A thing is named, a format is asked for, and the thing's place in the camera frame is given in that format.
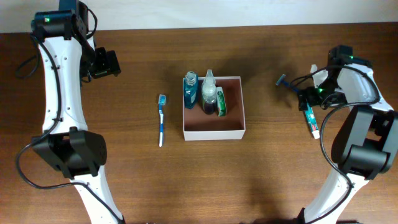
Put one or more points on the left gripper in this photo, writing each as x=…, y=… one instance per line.
x=104, y=64

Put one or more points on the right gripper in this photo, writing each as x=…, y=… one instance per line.
x=304, y=99

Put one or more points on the teal mouthwash bottle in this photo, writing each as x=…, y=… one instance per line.
x=190, y=89

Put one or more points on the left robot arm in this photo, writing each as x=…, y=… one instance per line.
x=70, y=57

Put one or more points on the green soap box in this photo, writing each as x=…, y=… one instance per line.
x=221, y=104

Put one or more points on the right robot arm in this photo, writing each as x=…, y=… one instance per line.
x=365, y=145

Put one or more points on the teal toothpaste tube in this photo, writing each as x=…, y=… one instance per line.
x=312, y=123

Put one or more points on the blue disposable razor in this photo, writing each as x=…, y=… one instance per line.
x=281, y=81

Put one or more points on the clear blue spray bottle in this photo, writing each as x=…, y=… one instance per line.
x=208, y=93

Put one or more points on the blue white toothbrush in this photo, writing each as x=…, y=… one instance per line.
x=161, y=103

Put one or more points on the white cardboard box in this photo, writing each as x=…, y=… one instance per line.
x=198, y=126

